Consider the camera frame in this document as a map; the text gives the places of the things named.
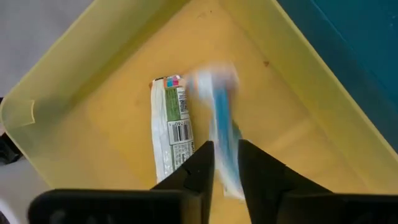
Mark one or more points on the silver white granola bar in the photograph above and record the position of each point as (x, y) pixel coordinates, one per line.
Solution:
(164, 130)

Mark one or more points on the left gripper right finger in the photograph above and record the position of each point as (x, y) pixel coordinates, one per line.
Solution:
(264, 180)

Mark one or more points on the dark blue plastic bin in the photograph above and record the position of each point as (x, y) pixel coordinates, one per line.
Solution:
(357, 46)

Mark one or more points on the blue granola bar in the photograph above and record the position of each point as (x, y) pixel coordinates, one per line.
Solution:
(222, 115)

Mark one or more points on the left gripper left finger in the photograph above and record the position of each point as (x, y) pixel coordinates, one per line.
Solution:
(199, 174)

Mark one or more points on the yellow plastic bin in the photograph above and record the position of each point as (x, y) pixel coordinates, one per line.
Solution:
(109, 140)

